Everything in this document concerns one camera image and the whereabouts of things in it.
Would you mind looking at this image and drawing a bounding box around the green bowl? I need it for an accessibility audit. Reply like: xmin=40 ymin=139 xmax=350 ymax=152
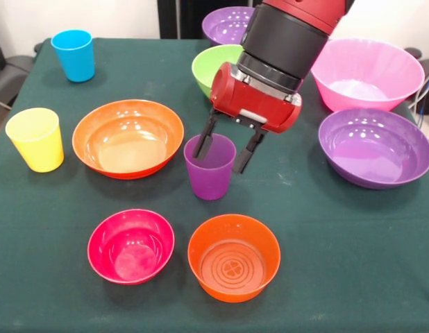
xmin=191 ymin=44 xmax=244 ymax=100

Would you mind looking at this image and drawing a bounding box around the purple wide shallow bowl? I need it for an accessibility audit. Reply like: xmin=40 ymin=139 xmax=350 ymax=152
xmin=317 ymin=108 xmax=429 ymax=190

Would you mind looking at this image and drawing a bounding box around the dark green table cloth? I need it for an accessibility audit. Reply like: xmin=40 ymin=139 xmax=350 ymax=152
xmin=0 ymin=37 xmax=429 ymax=333

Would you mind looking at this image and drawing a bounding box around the black office chair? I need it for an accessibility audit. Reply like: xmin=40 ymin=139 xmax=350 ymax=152
xmin=0 ymin=24 xmax=37 ymax=143

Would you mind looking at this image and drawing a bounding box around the purple plastic cup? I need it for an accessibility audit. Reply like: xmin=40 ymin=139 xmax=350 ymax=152
xmin=183 ymin=133 xmax=237 ymax=201

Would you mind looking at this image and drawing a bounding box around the pink large bowl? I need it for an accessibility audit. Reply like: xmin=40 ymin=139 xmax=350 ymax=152
xmin=310 ymin=37 xmax=426 ymax=113

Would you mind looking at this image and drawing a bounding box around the purple rounded deep bowl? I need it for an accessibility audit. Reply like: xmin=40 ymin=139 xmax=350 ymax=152
xmin=201 ymin=6 xmax=256 ymax=46

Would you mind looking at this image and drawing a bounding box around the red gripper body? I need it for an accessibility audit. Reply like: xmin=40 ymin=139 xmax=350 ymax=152
xmin=210 ymin=61 xmax=303 ymax=135

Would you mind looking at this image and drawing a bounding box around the yellow plastic cup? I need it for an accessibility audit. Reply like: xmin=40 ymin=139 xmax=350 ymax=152
xmin=5 ymin=107 xmax=65 ymax=173

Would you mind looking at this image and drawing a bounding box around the grey blue cable bundle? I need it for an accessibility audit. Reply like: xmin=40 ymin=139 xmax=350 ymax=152
xmin=407 ymin=69 xmax=429 ymax=148

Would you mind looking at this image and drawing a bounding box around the red small bowl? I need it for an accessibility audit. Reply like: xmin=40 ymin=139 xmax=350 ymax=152
xmin=87 ymin=208 xmax=176 ymax=286

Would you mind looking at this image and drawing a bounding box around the blue plastic cup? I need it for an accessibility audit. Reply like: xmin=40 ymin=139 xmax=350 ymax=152
xmin=50 ymin=28 xmax=96 ymax=83

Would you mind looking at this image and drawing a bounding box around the orange small bowl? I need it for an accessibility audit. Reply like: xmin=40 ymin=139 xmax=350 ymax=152
xmin=187 ymin=214 xmax=282 ymax=304

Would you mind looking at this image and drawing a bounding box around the orange wide shallow bowl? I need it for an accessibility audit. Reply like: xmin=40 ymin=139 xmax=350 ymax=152
xmin=71 ymin=99 xmax=185 ymax=180

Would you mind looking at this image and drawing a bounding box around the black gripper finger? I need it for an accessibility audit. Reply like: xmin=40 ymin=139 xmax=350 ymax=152
xmin=192 ymin=109 xmax=219 ymax=160
xmin=234 ymin=128 xmax=266 ymax=174

